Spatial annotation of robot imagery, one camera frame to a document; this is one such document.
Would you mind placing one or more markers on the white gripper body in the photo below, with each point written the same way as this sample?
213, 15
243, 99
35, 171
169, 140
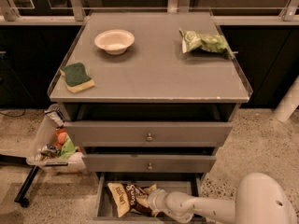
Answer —
156, 199

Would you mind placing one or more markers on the brown chip bag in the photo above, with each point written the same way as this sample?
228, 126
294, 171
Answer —
128, 197

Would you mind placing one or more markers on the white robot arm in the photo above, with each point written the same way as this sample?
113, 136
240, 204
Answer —
259, 199

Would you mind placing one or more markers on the grey bottom drawer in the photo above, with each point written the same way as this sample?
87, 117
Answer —
106, 210

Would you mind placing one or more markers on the grey drawer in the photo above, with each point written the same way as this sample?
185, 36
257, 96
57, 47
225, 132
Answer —
148, 133
149, 159
106, 210

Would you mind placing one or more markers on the grey middle drawer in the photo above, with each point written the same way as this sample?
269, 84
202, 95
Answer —
149, 159

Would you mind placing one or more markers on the grey drawer cabinet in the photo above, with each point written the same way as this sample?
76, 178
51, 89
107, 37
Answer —
153, 80

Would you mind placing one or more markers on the grey top drawer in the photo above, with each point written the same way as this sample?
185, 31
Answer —
148, 133

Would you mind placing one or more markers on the green bag in bin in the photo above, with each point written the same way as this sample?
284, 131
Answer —
68, 149

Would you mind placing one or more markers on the green chip bag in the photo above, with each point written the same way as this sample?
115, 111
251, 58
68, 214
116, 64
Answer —
192, 40

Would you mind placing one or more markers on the orange fruit in bin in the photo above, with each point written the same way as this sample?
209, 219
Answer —
61, 138

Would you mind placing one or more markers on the clear plastic bin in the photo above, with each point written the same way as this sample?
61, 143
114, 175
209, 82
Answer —
45, 150

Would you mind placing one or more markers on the black metal leg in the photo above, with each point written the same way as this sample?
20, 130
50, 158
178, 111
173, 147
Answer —
20, 197

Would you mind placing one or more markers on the green yellow sponge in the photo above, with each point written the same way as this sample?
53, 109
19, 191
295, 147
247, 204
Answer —
76, 78

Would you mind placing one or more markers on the white paper bowl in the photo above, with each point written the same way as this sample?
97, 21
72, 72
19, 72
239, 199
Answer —
114, 42

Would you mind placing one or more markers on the white pipe post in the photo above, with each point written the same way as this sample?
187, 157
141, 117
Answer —
289, 102

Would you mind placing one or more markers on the metal window frame rail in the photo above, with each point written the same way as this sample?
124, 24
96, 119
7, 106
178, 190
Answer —
78, 10

